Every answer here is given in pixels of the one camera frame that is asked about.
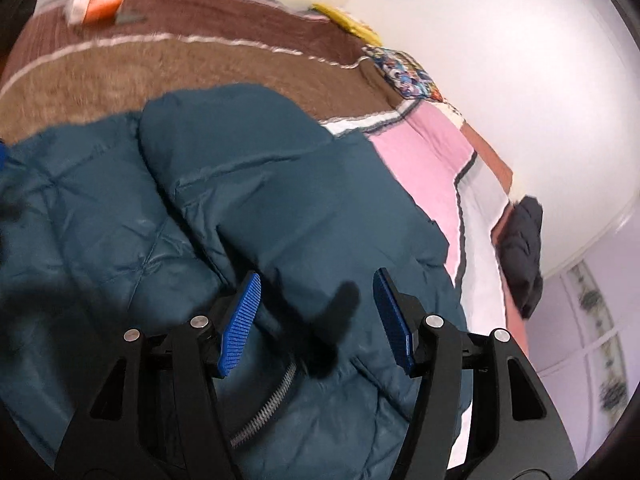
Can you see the colourful cartoon print pillow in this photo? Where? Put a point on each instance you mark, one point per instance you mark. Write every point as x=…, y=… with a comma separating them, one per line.
x=404, y=74

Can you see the white wardrobe with floral trim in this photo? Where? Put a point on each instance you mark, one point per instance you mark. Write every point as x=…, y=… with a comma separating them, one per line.
x=584, y=337

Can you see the orange white tissue pack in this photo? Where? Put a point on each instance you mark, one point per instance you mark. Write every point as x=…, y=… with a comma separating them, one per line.
x=83, y=12

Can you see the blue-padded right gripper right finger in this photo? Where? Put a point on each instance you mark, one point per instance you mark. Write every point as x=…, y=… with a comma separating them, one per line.
x=398, y=333

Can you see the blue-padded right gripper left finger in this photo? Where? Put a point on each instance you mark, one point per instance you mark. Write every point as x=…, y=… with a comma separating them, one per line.
x=236, y=320

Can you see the black folded puffer jacket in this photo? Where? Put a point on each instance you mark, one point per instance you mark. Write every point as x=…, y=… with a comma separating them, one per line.
x=519, y=252

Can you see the striped patchwork bed blanket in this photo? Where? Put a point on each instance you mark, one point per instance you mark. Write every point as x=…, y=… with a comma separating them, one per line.
x=57, y=75

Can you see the yellow cloth item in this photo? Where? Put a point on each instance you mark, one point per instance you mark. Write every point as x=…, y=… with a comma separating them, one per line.
x=350, y=24

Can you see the teal quilted puffer jacket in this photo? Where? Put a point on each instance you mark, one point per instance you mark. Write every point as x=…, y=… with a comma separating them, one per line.
x=142, y=219

